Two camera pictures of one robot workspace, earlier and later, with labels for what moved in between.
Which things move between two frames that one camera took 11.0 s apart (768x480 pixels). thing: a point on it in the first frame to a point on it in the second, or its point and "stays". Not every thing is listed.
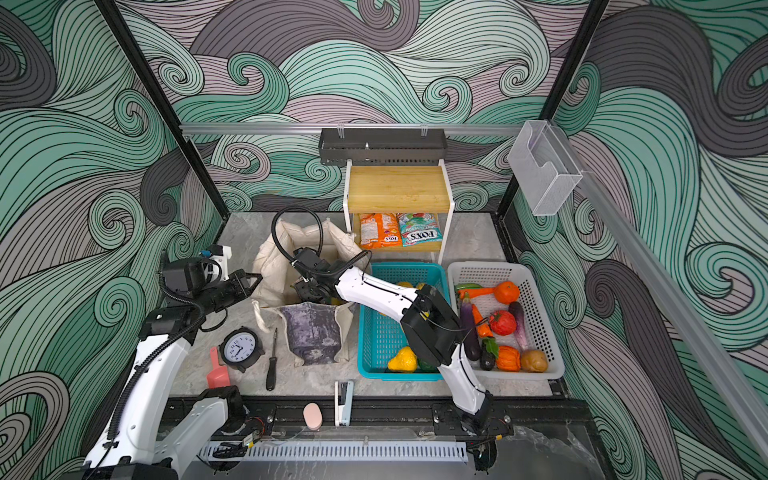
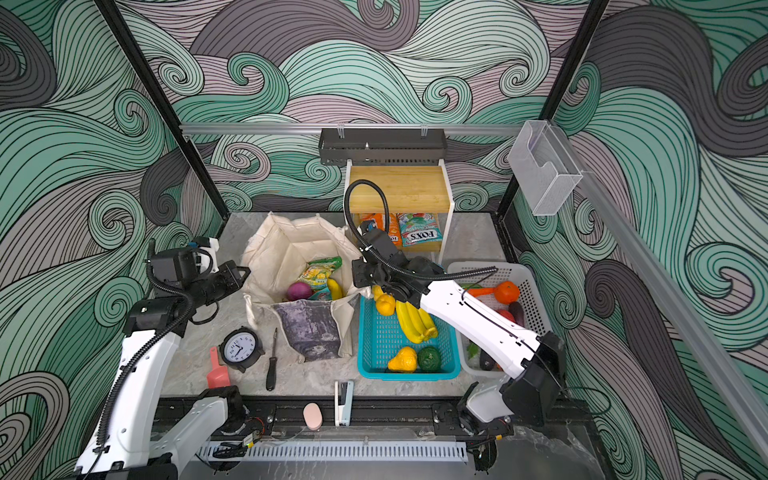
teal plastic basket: (380, 333) stays
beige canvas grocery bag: (312, 333) stays
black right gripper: (302, 292) to (362, 277)
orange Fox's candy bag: (380, 230) stays
